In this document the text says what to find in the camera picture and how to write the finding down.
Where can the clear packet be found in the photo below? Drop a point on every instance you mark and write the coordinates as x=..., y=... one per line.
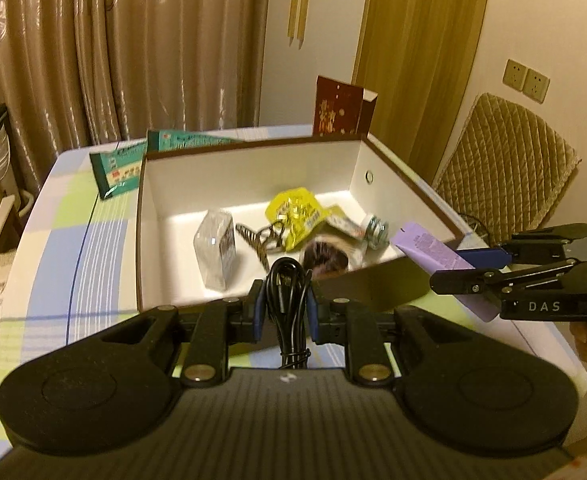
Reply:
x=213, y=250

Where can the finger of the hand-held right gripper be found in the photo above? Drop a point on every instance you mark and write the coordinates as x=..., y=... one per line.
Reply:
x=483, y=257
x=463, y=282

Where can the yellow hanging strips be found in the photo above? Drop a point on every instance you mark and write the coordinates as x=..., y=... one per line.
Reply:
x=298, y=15

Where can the yellow snack packet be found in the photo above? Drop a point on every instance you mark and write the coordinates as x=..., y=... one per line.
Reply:
x=296, y=215

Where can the purple tube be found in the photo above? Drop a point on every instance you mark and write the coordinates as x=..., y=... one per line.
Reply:
x=433, y=250

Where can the brown curtain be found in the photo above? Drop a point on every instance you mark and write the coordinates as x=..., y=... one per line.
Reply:
x=123, y=35

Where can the dark green packet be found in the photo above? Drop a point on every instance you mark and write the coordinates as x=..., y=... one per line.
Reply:
x=373, y=232

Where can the quilted chair cover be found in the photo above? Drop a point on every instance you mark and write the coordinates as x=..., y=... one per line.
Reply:
x=508, y=170

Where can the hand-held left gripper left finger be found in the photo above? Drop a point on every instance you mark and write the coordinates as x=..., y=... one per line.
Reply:
x=257, y=310

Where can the yellow curtain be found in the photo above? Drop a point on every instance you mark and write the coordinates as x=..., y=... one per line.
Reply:
x=423, y=35

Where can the white chair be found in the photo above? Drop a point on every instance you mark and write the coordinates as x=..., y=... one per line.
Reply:
x=3, y=225

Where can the wall socket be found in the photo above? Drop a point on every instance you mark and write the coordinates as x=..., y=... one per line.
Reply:
x=536, y=86
x=514, y=74

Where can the brown hair claw clip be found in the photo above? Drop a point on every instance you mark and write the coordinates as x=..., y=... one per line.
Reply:
x=253, y=242

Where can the red gift box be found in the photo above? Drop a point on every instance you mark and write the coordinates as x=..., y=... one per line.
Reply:
x=338, y=107

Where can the large white box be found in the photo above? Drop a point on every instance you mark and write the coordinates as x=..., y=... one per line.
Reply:
x=183, y=200

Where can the teal printed box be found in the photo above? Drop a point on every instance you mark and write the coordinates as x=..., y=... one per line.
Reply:
x=118, y=170
x=188, y=140

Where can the dark round snack packet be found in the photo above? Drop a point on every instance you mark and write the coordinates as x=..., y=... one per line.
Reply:
x=326, y=257

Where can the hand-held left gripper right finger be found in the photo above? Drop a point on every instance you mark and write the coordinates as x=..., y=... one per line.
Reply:
x=313, y=312

